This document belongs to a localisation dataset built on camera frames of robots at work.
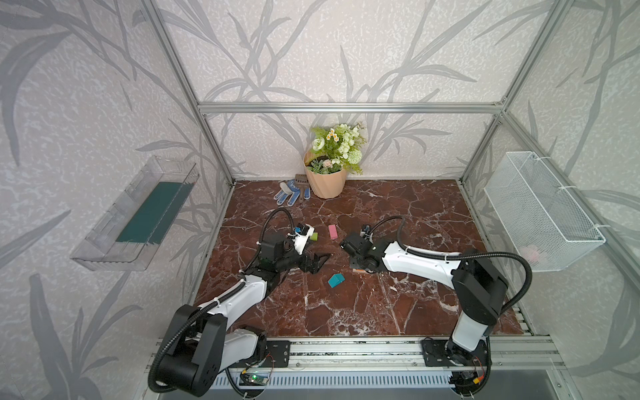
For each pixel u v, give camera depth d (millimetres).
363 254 660
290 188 1153
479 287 456
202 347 409
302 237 740
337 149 937
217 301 468
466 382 731
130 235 619
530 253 726
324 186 1040
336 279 880
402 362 725
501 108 941
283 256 707
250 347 620
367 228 804
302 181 1155
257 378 708
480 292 456
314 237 995
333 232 1014
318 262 755
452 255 503
